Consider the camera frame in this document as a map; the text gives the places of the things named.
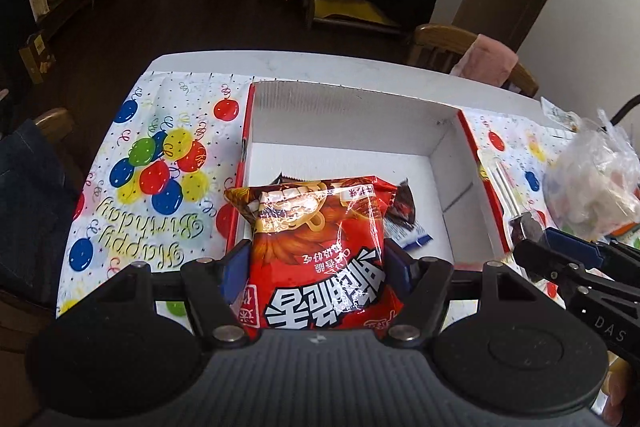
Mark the wooden chair with pink cloth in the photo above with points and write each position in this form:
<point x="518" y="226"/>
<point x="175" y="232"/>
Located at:
<point x="440" y="47"/>

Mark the pink cloth on chair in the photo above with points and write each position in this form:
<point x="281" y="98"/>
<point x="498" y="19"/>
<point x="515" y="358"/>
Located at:
<point x="486" y="61"/>

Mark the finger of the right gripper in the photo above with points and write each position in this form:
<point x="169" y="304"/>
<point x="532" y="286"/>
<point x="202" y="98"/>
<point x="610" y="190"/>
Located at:
<point x="573" y="247"/>

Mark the clear plastic bag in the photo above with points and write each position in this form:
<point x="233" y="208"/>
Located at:
<point x="592" y="188"/>

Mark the wooden chair left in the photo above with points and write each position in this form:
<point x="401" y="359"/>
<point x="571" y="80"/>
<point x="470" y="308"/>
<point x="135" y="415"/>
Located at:
<point x="55" y="124"/>

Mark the blue white snack packet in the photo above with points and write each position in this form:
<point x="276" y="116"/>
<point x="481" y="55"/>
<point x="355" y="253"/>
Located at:
<point x="408" y="238"/>

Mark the person's left hand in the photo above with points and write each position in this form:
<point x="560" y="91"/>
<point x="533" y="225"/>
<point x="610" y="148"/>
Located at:
<point x="616" y="391"/>

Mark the brown foil snack packet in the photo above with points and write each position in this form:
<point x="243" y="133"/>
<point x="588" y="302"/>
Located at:
<point x="402" y="204"/>

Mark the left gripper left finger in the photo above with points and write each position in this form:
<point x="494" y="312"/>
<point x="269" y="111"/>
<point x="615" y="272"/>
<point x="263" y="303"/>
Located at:
<point x="212" y="287"/>

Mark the balloon birthday tablecloth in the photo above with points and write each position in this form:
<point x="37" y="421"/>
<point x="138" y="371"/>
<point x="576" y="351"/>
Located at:
<point x="155" y="192"/>

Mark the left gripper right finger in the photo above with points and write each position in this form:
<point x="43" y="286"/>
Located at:
<point x="422" y="287"/>

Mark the red cardboard box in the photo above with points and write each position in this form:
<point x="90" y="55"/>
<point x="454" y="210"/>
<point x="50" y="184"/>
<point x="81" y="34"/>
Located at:
<point x="313" y="131"/>

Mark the red snack bag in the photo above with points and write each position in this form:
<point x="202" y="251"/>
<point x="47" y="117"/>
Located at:
<point x="317" y="257"/>

